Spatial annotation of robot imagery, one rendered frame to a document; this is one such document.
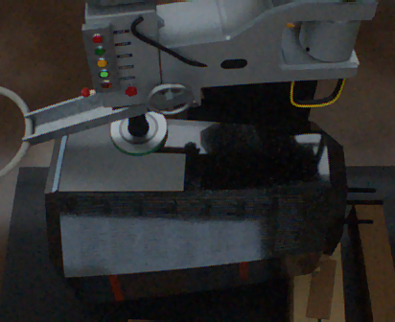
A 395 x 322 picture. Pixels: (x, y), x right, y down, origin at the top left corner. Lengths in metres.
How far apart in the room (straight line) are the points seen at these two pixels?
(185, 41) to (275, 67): 0.31
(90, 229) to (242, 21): 0.95
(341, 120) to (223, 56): 1.75
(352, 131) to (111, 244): 1.75
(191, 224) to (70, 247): 0.47
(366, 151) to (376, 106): 0.36
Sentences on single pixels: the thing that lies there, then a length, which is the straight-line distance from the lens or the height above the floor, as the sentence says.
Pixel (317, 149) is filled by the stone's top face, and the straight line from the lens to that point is 2.11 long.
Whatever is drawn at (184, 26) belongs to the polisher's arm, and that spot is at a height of 1.43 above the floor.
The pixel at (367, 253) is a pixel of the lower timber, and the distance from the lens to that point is 2.80.
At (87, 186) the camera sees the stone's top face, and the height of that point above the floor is 0.87.
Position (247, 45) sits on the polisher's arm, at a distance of 1.66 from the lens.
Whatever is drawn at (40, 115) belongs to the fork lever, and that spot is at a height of 0.97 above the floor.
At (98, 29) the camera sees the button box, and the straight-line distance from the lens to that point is 1.52.
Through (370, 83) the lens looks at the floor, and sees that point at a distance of 3.58.
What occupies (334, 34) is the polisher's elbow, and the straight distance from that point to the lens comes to 1.71.
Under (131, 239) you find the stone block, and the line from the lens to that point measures 2.04.
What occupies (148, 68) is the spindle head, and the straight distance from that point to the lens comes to 1.67.
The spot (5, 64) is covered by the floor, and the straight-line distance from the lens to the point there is 3.76.
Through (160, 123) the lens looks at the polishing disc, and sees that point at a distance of 2.10.
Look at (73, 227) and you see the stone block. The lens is 2.06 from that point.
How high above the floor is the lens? 2.59
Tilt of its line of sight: 58 degrees down
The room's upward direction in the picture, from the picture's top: straight up
